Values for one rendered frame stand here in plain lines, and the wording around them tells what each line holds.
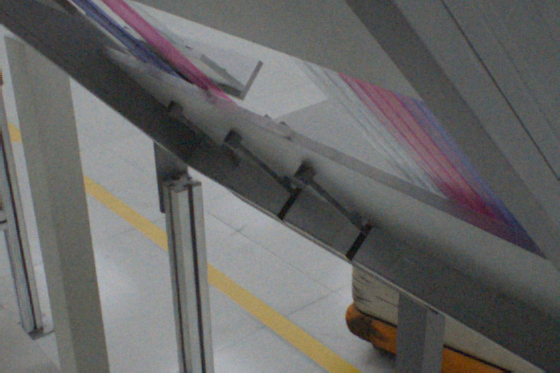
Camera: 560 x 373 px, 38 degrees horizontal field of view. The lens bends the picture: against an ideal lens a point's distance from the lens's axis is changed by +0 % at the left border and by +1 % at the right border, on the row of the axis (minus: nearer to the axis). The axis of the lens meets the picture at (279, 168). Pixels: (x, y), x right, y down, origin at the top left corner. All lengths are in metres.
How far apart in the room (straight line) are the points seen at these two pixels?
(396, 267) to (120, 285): 1.35
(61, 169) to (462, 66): 1.04
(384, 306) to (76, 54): 0.95
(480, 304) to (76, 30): 0.50
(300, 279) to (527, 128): 1.81
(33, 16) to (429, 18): 0.72
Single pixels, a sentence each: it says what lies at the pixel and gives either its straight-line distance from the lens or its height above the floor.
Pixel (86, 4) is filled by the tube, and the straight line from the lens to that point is 0.81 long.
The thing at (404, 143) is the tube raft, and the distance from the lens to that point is 0.50.
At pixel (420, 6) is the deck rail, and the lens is 0.19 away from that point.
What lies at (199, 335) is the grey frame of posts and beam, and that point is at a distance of 1.21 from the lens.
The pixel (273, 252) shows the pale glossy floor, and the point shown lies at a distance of 2.15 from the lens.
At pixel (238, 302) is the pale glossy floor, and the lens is 1.96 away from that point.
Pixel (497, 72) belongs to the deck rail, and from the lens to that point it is 0.22.
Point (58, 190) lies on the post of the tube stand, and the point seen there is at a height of 0.59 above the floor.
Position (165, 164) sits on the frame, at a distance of 1.09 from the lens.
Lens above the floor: 1.12
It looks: 25 degrees down
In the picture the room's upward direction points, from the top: 1 degrees counter-clockwise
